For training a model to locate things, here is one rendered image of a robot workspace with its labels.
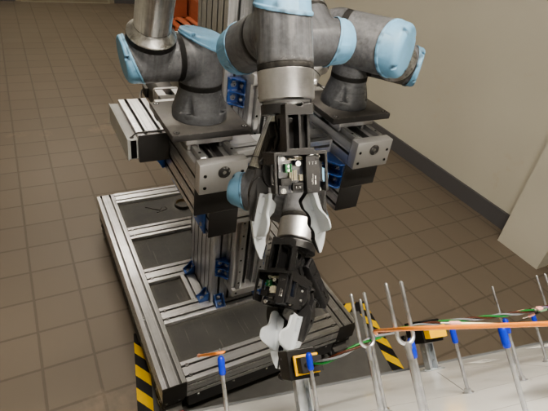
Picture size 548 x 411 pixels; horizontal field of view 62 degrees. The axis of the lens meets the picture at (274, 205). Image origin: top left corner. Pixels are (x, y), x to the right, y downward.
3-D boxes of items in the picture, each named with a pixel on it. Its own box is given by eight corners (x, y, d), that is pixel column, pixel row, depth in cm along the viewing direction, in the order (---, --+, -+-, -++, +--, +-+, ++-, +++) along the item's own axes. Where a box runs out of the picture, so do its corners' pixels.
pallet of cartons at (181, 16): (226, 37, 621) (227, 7, 600) (174, 37, 590) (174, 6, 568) (199, 16, 698) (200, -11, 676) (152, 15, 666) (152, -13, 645)
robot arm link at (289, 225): (293, 230, 88) (330, 229, 84) (289, 252, 87) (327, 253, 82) (272, 215, 83) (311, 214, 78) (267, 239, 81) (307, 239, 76)
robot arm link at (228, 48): (276, 74, 77) (313, 63, 68) (215, 79, 72) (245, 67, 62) (270, 26, 76) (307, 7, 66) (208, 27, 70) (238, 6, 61)
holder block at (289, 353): (308, 374, 68) (303, 346, 69) (320, 376, 63) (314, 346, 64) (281, 379, 67) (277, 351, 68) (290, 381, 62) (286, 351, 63)
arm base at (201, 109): (165, 105, 129) (164, 71, 124) (214, 102, 136) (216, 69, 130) (181, 128, 119) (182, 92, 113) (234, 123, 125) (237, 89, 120)
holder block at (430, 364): (417, 367, 102) (407, 322, 105) (451, 368, 91) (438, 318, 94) (399, 371, 101) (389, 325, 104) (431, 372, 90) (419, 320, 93)
